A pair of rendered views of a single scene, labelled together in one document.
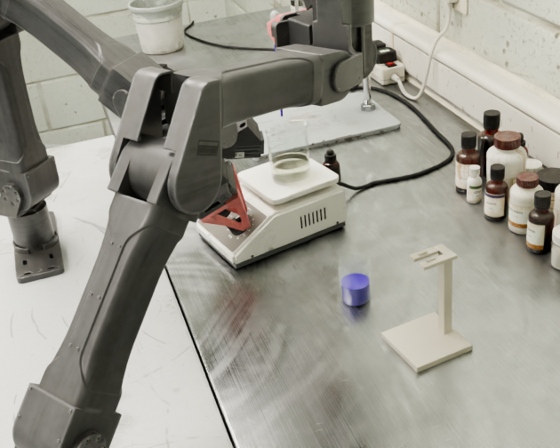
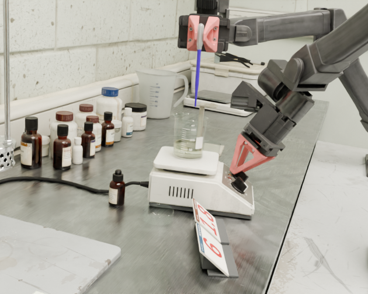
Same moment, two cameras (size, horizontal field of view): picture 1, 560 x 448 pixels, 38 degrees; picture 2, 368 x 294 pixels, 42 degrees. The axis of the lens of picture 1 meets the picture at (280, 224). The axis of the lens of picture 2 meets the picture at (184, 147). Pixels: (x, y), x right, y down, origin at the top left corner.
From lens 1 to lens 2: 1.95 m
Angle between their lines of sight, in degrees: 124
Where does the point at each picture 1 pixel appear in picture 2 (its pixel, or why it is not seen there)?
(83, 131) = not seen: outside the picture
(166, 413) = (330, 174)
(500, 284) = (147, 146)
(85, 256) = (349, 249)
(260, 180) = (208, 161)
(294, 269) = not seen: hidden behind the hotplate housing
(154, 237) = not seen: hidden behind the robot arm
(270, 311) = (253, 177)
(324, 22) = (226, 8)
